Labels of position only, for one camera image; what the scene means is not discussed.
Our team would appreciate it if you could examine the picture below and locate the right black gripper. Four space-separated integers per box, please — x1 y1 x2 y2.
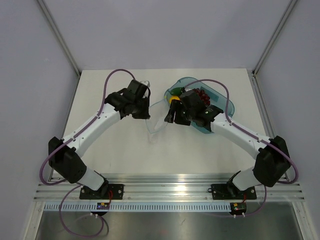
164 99 195 126

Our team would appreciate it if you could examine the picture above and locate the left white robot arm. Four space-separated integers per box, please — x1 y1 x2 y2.
48 80 151 199

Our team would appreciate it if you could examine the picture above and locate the small circuit board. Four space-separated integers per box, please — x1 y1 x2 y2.
230 202 247 215
96 202 110 210

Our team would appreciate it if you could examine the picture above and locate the aluminium frame post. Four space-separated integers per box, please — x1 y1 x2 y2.
252 0 300 78
35 0 82 79

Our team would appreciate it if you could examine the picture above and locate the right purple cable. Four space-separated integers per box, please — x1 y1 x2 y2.
183 79 300 218

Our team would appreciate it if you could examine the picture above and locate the aluminium mounting rail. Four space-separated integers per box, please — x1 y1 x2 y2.
33 173 305 202

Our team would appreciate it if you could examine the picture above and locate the left small circuit board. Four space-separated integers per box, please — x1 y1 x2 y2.
96 202 110 210

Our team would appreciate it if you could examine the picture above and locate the red grape bunch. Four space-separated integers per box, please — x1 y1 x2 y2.
192 88 211 106

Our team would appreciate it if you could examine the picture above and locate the right small circuit board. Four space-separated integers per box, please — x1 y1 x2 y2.
230 202 247 215

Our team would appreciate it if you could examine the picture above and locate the clear zip top bag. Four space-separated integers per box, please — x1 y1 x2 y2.
145 98 170 134

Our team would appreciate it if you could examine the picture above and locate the teal plastic tray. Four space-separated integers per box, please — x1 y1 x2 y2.
164 76 235 134

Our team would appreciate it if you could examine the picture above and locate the yellow lemon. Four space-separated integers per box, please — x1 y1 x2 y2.
168 96 180 104

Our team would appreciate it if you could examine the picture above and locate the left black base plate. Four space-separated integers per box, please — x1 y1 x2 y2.
79 183 124 200

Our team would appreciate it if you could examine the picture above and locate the green cucumber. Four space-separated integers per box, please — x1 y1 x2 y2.
169 87 186 96

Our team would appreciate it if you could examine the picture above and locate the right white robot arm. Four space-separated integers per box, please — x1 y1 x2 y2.
164 87 291 199

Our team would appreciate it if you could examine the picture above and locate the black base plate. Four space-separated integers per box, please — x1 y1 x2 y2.
207 183 257 200
79 183 124 200

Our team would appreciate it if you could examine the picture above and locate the white slotted cable duct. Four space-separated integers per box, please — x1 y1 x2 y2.
44 202 231 213

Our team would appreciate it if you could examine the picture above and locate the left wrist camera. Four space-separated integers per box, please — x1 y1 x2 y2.
140 80 151 88

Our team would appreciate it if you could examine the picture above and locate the right aluminium frame post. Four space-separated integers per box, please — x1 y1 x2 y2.
252 0 300 78

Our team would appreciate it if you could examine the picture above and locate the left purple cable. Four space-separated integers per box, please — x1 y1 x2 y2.
39 68 137 236

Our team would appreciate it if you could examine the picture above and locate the left aluminium frame post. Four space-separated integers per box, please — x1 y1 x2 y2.
35 0 82 79

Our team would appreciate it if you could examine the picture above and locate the purple cable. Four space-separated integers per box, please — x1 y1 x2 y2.
183 79 300 218
39 68 137 236

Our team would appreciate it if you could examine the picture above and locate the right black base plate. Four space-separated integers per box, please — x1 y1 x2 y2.
207 183 257 200

